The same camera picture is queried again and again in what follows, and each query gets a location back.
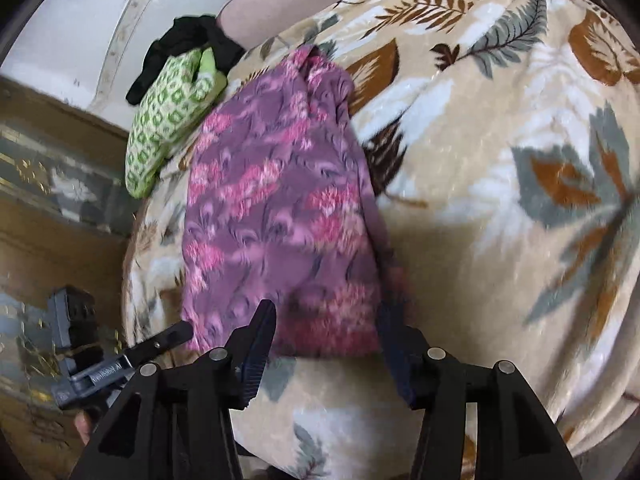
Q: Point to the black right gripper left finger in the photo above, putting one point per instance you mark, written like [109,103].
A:
[175,423]

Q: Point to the purple pink floral cloth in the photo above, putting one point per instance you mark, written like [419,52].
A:
[280,207]

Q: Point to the left hand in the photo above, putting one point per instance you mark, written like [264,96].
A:
[84,426]

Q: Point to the wooden glass door cabinet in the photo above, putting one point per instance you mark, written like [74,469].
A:
[65,220]

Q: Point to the green white checked pillow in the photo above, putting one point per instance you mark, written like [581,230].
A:
[186,87]

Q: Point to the black garment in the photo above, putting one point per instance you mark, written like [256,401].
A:
[186,34]

